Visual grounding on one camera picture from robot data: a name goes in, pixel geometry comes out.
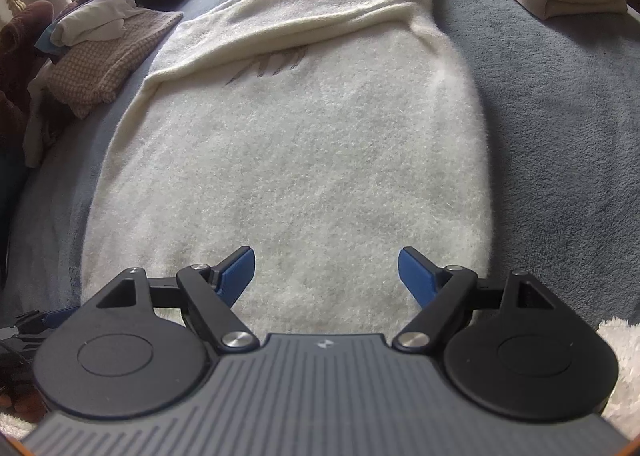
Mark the grey-blue bed blanket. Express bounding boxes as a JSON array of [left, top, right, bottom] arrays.
[[0, 0, 640, 337]]

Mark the white folded cloth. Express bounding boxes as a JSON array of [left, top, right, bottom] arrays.
[[50, 0, 138, 48]]

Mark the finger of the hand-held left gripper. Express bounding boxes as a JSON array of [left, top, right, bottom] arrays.
[[15, 307, 81, 337]]

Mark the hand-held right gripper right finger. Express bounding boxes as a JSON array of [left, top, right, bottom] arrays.
[[392, 246, 556, 352]]

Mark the maroon cloth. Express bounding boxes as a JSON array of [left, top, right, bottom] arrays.
[[0, 0, 101, 147]]

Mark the off-white crumpled garment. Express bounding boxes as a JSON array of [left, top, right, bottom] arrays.
[[22, 71, 76, 169]]

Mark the cream deer sweater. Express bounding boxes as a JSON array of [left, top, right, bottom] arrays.
[[82, 0, 496, 337]]

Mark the pink checked knit garment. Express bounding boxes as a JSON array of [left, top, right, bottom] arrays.
[[47, 8, 185, 118]]

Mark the light blue cloth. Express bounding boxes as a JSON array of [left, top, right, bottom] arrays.
[[35, 23, 66, 49]]

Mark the person's left hand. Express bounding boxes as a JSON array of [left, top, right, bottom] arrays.
[[5, 381, 43, 422]]

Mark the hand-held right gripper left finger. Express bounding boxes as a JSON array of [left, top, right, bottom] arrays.
[[97, 246, 260, 352]]

